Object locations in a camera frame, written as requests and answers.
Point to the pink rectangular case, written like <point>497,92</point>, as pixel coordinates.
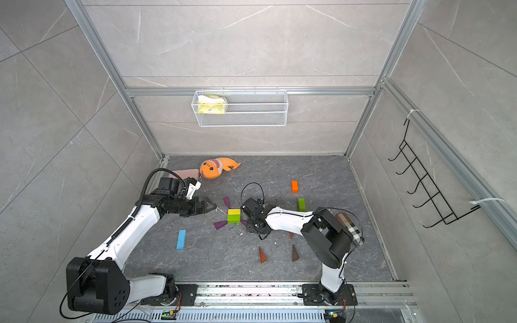
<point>188,173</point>

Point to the light blue eraser block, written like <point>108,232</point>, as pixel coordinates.
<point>181,240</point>

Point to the yellow white cloth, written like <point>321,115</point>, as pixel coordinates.
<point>211,104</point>

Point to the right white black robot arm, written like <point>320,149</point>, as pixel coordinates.
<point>329,240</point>

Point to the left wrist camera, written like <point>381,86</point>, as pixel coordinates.
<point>192,186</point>

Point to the plaid brown cylinder case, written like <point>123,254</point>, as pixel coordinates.
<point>354,230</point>

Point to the green rectangular block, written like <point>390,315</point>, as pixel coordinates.
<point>233,218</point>

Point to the black wire hook rack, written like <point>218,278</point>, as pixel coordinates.
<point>426,183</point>

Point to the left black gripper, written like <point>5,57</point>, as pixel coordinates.
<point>201,207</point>

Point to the white wire wall basket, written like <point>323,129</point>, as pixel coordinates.
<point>246,108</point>

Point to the dark brown wedge block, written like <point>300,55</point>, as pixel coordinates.
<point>295,255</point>

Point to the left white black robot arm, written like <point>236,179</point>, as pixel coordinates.
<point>97,283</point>

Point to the reddish brown wedge block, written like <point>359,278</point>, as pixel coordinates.
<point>262,255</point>

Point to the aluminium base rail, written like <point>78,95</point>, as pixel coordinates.
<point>277,302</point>

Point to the orange fish plush toy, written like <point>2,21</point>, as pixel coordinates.
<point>213,168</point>

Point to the orange rectangular block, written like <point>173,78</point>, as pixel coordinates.
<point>295,186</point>

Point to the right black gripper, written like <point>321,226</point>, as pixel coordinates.
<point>250,227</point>

